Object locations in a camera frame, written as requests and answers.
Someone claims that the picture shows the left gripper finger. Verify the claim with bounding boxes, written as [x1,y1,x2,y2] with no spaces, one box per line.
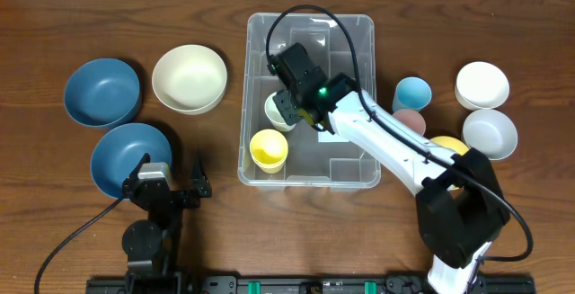
[127,153,150,181]
[190,156,212,198]

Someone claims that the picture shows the cream white cup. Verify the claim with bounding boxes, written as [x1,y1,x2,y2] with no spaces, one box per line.
[264,93,296,132]

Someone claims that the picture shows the yellow cup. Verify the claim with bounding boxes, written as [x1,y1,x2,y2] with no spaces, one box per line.
[252,153,287,174]
[249,129,288,165]

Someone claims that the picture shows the light blue cup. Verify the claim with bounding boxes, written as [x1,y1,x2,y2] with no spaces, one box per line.
[392,76,432,112]

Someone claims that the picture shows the pink cup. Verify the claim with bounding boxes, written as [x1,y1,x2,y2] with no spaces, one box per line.
[393,109,427,136]

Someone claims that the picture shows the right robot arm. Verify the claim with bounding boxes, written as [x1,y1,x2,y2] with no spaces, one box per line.
[267,43,510,293]

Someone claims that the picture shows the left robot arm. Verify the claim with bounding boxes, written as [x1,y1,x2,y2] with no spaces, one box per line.
[122,154,212,277]

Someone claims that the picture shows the clear plastic storage container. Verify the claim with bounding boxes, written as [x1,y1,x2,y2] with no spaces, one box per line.
[237,13,381,191]

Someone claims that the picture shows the dark blue bowl lower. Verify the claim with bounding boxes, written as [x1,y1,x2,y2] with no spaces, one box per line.
[90,123,173,199]

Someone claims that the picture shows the dark blue bowl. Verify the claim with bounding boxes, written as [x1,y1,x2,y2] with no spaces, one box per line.
[64,58,142,129]
[90,123,173,199]

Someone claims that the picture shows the white paper label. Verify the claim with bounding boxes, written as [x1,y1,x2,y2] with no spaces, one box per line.
[318,131,348,143]

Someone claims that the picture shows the dark blue bowl upper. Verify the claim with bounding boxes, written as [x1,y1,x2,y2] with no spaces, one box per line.
[64,58,142,129]

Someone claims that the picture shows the cream large bowl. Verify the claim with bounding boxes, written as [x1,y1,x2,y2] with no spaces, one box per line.
[152,44,228,115]

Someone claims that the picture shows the yellow small bowl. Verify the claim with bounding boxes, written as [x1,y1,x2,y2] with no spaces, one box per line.
[431,136,469,156]

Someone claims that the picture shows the white small bowl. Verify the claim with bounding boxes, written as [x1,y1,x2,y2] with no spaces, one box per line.
[455,61,510,111]

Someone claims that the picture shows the grey small bowl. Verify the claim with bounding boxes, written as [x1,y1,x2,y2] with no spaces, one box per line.
[462,109,518,160]

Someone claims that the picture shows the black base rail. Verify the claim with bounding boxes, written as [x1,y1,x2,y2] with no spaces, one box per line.
[84,274,536,294]

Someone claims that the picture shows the right black cable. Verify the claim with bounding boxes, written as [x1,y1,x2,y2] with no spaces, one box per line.
[265,4,535,263]

